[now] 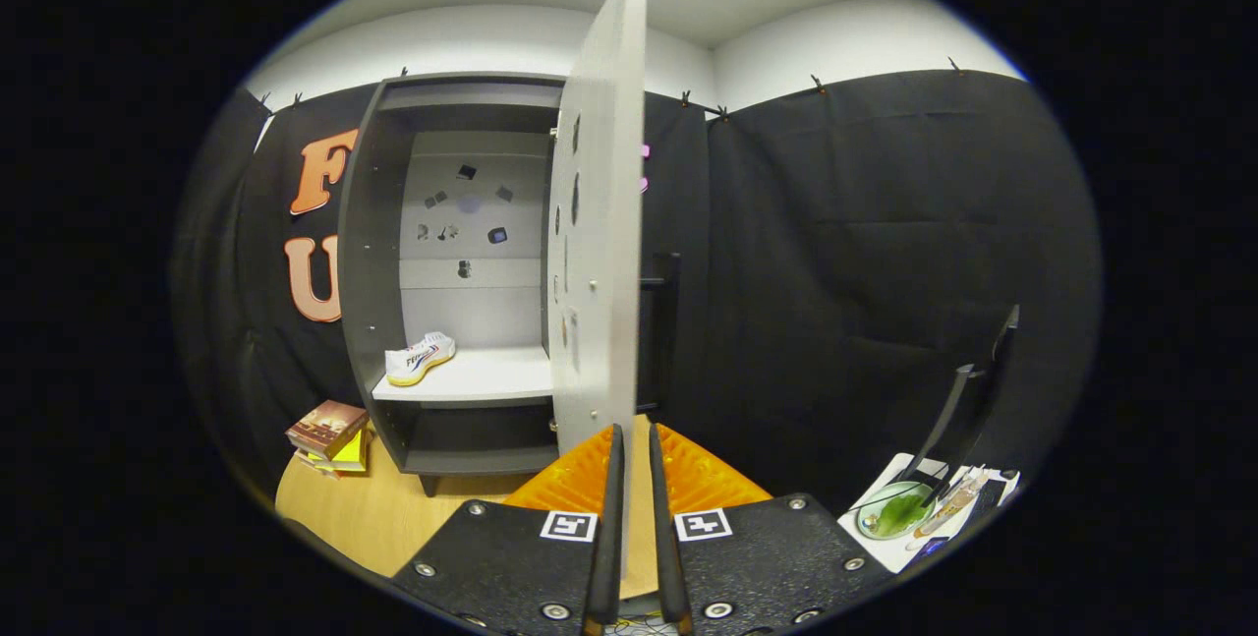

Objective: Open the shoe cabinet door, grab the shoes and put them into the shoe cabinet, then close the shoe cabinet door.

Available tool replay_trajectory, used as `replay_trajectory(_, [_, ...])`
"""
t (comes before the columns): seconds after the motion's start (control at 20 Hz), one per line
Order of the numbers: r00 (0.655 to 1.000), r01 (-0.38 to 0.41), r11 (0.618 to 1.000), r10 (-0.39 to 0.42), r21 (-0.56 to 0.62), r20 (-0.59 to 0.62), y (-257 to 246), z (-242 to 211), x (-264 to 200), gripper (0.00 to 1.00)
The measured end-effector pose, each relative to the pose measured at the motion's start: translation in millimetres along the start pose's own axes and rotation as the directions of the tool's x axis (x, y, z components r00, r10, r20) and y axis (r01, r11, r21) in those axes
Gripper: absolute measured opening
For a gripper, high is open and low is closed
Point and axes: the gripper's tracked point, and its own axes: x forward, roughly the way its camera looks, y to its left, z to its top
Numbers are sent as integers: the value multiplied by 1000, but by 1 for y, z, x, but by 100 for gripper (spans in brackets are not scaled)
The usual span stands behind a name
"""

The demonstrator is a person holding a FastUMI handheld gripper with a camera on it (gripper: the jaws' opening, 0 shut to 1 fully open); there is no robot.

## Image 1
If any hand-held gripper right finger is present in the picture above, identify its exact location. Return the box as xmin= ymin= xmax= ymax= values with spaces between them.
xmin=647 ymin=420 xmax=895 ymax=636

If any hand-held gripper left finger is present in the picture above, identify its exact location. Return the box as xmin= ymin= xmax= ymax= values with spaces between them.
xmin=391 ymin=423 xmax=627 ymax=636

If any black door handle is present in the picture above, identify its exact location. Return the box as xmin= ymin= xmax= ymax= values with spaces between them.
xmin=639 ymin=253 xmax=681 ymax=411

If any white striped shoe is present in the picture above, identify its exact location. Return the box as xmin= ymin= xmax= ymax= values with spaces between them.
xmin=384 ymin=331 xmax=457 ymax=387

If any beige shoe cabinet door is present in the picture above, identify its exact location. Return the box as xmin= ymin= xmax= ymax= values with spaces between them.
xmin=543 ymin=0 xmax=652 ymax=583

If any grey shoe cabinet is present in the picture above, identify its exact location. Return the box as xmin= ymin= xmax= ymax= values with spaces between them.
xmin=337 ymin=74 xmax=566 ymax=497

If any green glass dish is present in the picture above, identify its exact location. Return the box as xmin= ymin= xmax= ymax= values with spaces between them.
xmin=857 ymin=482 xmax=937 ymax=541

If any yellow book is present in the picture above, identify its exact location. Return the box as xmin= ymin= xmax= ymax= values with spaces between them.
xmin=295 ymin=425 xmax=374 ymax=477

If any slim tan tube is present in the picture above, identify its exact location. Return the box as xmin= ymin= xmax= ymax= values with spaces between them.
xmin=912 ymin=467 xmax=990 ymax=541

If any brown book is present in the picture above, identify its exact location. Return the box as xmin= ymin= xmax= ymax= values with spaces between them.
xmin=285 ymin=400 xmax=370 ymax=460

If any black backdrop cloth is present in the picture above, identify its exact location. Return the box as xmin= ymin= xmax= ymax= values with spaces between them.
xmin=172 ymin=71 xmax=1102 ymax=558

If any black angled stand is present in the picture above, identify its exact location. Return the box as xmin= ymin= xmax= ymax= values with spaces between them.
xmin=899 ymin=305 xmax=1020 ymax=490

